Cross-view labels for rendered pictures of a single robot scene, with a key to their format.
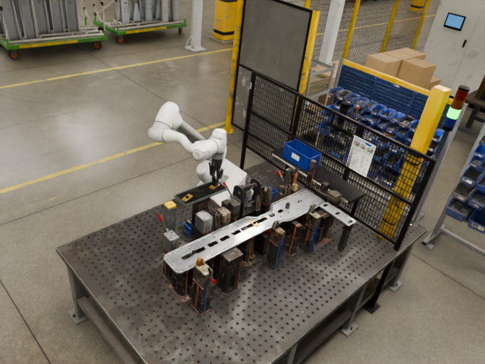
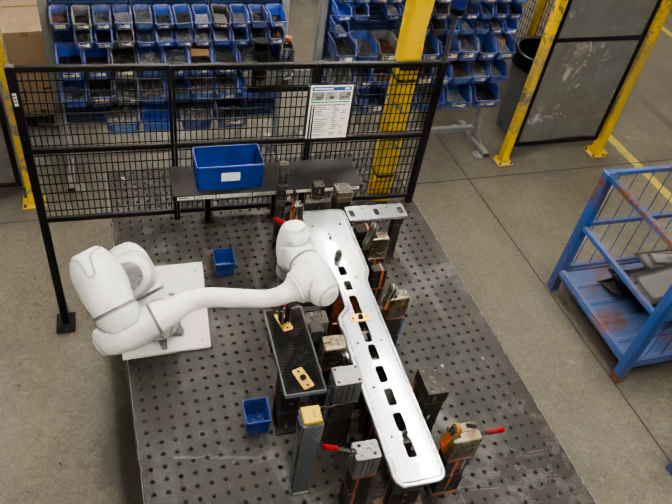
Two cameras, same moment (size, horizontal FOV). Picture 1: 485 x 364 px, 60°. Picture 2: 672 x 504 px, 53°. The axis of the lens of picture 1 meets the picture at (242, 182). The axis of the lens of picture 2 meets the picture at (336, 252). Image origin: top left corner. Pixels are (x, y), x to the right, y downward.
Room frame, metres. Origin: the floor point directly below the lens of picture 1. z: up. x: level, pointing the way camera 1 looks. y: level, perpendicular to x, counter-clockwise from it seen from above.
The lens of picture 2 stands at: (1.77, 1.56, 2.96)
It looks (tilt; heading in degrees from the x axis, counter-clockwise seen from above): 43 degrees down; 293
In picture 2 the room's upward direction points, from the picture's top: 10 degrees clockwise
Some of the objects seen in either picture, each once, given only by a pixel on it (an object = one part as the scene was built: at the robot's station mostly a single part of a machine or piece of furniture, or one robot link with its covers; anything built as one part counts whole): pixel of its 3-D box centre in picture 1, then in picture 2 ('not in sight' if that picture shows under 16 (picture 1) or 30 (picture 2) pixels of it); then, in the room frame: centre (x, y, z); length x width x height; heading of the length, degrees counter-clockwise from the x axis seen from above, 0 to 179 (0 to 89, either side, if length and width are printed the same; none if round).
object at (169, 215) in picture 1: (169, 231); (304, 453); (2.22, 0.46, 0.92); 0.08 x 0.08 x 0.44; 45
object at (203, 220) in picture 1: (202, 237); (338, 408); (2.22, 0.23, 0.90); 0.13 x 0.10 x 0.41; 45
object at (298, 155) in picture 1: (301, 154); (227, 166); (3.24, -0.48, 1.10); 0.30 x 0.17 x 0.13; 46
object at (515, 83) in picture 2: not in sight; (531, 90); (2.54, -3.76, 0.36); 0.50 x 0.50 x 0.73
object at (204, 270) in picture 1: (202, 288); (452, 458); (1.78, 0.16, 0.88); 0.15 x 0.11 x 0.36; 45
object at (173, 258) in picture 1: (252, 225); (363, 322); (2.31, -0.11, 1.00); 1.38 x 0.22 x 0.02; 135
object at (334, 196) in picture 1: (330, 211); (338, 216); (2.76, -0.74, 0.88); 0.08 x 0.08 x 0.36; 45
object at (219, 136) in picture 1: (217, 140); (295, 245); (2.49, 0.20, 1.54); 0.13 x 0.11 x 0.16; 151
